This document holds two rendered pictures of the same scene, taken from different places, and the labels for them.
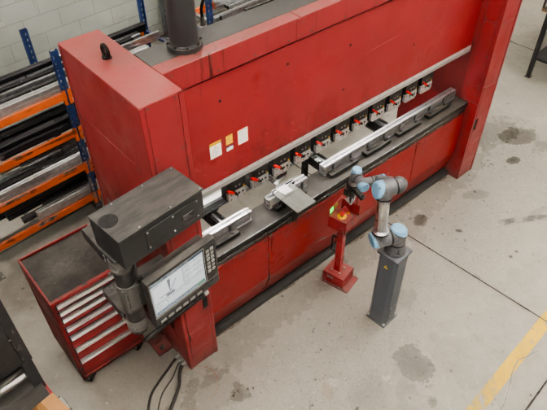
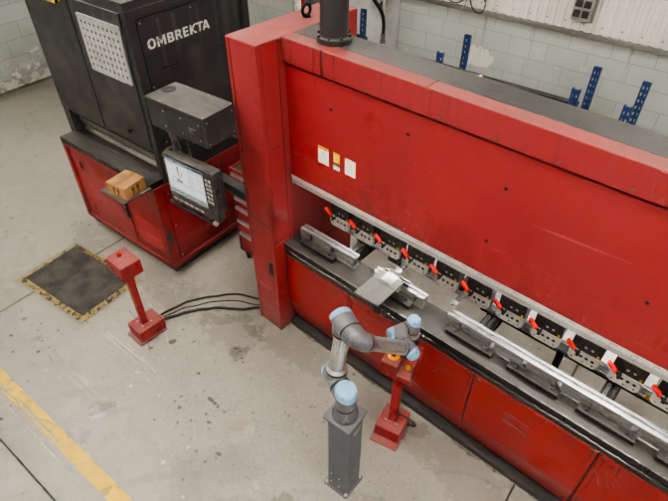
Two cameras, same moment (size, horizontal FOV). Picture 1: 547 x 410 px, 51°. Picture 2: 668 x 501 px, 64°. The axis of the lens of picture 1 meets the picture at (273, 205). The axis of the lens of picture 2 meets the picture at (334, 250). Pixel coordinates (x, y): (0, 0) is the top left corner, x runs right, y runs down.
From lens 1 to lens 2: 3.45 m
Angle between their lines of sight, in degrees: 58
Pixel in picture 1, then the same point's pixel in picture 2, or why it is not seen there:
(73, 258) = not seen: hidden behind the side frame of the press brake
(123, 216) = (172, 93)
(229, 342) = (290, 338)
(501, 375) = not seen: outside the picture
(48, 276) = not seen: hidden behind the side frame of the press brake
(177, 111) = (250, 63)
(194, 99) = (309, 86)
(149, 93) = (247, 36)
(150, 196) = (194, 99)
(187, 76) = (300, 56)
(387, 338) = (309, 487)
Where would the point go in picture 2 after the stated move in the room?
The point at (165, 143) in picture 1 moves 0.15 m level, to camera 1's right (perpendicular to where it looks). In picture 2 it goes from (243, 84) to (243, 96)
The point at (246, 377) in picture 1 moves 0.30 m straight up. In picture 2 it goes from (253, 355) to (250, 330)
